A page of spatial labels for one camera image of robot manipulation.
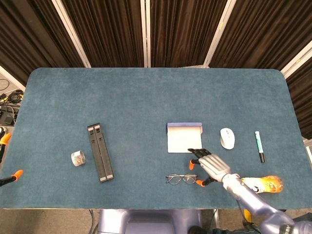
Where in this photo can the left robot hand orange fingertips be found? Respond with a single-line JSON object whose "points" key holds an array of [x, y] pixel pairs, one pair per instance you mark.
{"points": [[6, 138]]}

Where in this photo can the eyeglasses with orange tips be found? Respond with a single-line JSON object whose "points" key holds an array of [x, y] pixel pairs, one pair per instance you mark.
{"points": [[174, 179]]}

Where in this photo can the white and blue case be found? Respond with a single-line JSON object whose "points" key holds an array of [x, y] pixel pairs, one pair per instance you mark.
{"points": [[180, 141]]}

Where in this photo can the purple silver right robot arm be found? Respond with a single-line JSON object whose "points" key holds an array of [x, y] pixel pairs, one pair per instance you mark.
{"points": [[256, 204]]}

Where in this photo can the black floor power box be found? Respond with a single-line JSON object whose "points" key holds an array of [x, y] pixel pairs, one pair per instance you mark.
{"points": [[7, 115]]}

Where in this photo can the clear jar of staples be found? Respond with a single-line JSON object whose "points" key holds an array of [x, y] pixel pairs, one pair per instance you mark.
{"points": [[78, 159]]}

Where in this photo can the black folded laptop stand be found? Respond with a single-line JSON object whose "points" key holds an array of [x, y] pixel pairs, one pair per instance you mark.
{"points": [[100, 153]]}

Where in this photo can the brown curtain panel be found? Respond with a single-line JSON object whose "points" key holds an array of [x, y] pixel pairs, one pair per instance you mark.
{"points": [[29, 36], [263, 31], [185, 31], [109, 31]]}

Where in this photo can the blue felt table mat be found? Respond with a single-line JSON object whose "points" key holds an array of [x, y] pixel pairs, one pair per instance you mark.
{"points": [[146, 97]]}

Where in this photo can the purple robot torso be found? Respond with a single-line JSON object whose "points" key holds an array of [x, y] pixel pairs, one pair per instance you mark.
{"points": [[146, 219]]}

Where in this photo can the white computer mouse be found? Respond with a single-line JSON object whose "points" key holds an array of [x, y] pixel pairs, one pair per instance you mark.
{"points": [[227, 139]]}

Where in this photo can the white table leg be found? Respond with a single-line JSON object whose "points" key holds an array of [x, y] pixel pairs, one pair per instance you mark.
{"points": [[215, 217]]}

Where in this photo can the green marker pen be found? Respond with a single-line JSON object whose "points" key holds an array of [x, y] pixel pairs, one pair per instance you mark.
{"points": [[259, 145]]}

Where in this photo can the orange drink bottle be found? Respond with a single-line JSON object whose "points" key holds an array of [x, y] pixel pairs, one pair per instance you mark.
{"points": [[270, 184]]}

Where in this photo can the white screen frame post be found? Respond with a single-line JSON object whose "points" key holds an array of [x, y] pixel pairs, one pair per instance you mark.
{"points": [[12, 79], [70, 31], [297, 59], [145, 31], [219, 31]]}

